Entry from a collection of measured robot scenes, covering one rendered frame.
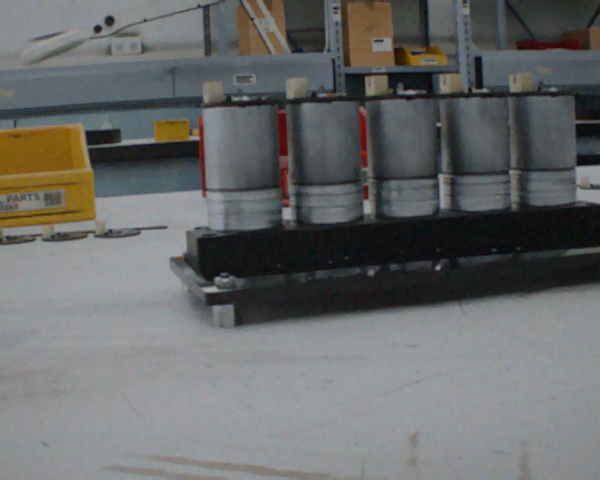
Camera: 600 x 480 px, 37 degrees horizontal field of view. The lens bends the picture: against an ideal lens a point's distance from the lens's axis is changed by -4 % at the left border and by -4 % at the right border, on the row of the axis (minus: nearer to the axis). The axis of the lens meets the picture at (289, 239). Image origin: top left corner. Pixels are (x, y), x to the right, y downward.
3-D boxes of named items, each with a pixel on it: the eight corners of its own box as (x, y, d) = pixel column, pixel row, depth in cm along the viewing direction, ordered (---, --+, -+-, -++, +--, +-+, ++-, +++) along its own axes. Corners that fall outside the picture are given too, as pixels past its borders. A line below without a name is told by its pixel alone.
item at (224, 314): (573, 248, 36) (572, 220, 36) (686, 275, 29) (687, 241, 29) (170, 288, 32) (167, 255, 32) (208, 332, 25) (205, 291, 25)
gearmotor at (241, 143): (293, 256, 30) (285, 95, 29) (218, 263, 29) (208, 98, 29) (274, 247, 32) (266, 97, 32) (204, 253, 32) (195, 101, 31)
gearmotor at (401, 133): (453, 241, 31) (447, 89, 31) (386, 248, 31) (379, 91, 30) (424, 233, 34) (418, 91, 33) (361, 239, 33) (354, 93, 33)
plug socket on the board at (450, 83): (469, 93, 32) (468, 73, 32) (447, 93, 32) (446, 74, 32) (459, 93, 33) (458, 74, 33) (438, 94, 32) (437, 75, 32)
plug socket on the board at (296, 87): (315, 97, 30) (314, 77, 30) (290, 98, 30) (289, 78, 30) (308, 98, 31) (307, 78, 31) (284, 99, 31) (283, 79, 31)
